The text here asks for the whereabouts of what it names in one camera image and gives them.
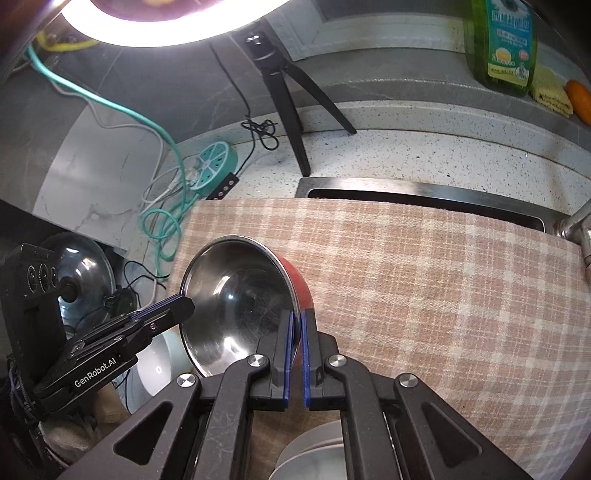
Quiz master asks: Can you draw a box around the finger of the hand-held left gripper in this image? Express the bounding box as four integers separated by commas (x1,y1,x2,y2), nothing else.
69,316,183,365
104,295,195,329

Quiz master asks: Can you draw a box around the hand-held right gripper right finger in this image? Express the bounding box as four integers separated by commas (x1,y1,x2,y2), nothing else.
300,310,532,480

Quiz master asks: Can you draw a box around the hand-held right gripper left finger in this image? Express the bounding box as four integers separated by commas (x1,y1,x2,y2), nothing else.
58,310,296,480

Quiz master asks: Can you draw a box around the white ceramic bowl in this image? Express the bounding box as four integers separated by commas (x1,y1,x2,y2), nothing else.
124,330,197,414

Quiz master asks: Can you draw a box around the red steel bowl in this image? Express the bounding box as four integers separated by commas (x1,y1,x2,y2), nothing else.
178,235,315,378

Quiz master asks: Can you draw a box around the plain white plate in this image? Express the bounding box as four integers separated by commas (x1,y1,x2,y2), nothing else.
268,420,347,480

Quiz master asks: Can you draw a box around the person's left hand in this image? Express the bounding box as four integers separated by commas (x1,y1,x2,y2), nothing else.
44,383,132,462

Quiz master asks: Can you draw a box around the steel pot lid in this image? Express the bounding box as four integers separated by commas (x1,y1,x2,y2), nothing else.
39,232,116,333

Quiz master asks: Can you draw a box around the beige checked cloth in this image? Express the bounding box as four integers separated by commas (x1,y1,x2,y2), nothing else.
171,196,591,480

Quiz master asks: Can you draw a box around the round teal power strip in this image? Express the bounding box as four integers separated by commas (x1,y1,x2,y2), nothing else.
189,142,239,193

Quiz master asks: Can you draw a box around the steel sink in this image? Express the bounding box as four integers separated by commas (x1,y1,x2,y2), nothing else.
295,176,559,232

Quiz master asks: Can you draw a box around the black tripod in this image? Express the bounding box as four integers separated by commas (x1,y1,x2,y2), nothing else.
242,28,358,177

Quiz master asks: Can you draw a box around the chrome faucet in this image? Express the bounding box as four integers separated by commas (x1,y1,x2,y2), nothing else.
551,198,591,282

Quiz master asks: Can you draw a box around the yellow sponge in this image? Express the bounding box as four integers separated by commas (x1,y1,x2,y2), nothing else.
529,65,574,118

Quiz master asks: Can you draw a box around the green dish soap bottle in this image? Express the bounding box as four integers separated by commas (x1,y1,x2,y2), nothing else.
464,0,540,97

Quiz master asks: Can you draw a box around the orange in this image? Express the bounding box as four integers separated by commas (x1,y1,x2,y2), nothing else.
564,79,591,125

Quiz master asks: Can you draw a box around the thin black cable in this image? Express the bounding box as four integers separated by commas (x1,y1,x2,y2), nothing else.
113,261,169,296

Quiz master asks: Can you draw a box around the white cable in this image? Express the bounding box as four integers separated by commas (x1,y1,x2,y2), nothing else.
55,88,199,213

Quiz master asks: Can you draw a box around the teal cable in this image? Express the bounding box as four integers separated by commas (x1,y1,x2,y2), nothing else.
25,44,204,261

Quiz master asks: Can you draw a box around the black ring light cable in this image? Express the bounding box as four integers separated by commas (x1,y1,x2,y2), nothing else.
205,41,282,201

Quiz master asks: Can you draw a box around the white ring light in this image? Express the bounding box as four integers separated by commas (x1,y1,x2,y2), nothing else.
60,0,305,47

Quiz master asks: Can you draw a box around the yellow hose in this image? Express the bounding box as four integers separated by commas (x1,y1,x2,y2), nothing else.
37,32,100,51

